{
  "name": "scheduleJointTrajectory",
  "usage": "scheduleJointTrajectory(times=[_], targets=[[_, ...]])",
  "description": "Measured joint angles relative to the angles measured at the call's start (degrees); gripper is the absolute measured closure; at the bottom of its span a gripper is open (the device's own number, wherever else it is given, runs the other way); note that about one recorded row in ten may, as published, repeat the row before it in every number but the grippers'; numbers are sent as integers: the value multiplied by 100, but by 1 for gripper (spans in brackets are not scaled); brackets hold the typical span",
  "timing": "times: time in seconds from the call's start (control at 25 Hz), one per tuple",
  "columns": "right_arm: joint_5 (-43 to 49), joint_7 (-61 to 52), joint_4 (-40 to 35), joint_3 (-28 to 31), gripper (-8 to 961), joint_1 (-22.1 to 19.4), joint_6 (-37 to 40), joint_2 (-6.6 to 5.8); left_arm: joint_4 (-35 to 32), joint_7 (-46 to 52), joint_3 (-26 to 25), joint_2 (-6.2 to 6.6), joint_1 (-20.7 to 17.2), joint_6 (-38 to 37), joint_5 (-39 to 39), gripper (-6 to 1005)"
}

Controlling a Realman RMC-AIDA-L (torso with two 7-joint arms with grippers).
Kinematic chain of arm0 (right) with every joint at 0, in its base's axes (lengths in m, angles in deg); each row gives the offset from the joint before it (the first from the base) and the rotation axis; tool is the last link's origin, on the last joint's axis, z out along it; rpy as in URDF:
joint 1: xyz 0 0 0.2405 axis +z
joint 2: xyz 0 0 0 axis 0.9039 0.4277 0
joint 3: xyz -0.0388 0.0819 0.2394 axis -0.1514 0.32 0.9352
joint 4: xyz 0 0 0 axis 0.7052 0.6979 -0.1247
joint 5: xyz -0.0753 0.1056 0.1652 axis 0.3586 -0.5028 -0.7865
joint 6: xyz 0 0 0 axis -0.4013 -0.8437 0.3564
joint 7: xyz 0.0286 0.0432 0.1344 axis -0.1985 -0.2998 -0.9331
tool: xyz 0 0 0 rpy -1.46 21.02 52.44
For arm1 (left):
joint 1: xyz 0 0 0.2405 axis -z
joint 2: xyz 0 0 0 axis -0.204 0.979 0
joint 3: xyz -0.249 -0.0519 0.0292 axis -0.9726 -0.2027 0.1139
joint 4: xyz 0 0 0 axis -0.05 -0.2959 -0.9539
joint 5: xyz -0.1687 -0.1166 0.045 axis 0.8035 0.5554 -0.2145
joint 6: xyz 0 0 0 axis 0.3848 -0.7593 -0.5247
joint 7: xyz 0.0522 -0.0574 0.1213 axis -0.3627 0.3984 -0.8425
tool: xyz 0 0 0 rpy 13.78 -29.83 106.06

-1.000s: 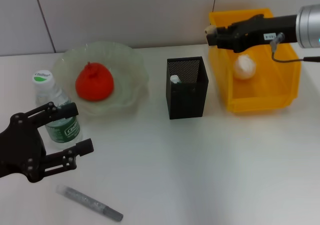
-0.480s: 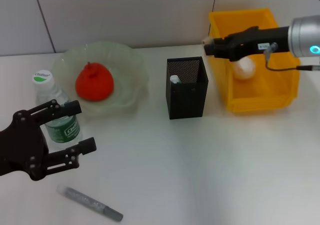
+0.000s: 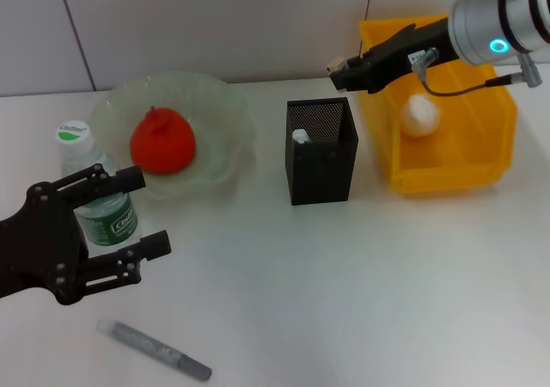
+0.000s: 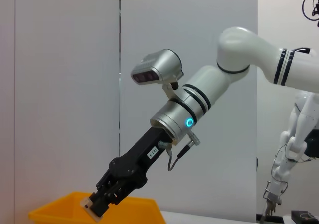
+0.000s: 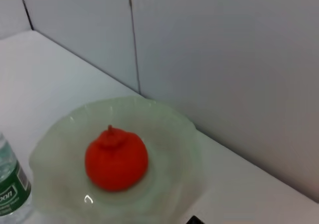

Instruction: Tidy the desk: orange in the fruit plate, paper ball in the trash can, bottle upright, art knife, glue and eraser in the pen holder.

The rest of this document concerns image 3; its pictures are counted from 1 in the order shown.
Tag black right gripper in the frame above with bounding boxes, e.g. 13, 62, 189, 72
330, 15, 460, 95

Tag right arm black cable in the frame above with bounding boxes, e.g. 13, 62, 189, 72
410, 46, 543, 99

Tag grey marker pen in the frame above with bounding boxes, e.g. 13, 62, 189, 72
96, 316, 212, 382

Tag pale green glass fruit plate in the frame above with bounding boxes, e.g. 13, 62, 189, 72
88, 71, 258, 201

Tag black mesh pen holder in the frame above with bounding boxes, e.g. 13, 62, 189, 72
283, 97, 359, 206

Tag white paper ball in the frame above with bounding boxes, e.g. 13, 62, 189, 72
400, 92, 443, 139

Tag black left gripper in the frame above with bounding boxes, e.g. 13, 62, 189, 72
0, 165, 173, 307

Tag clear green-label water bottle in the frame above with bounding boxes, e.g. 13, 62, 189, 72
55, 120, 143, 250

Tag yellow plastic bin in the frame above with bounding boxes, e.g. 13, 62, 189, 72
358, 14, 519, 195

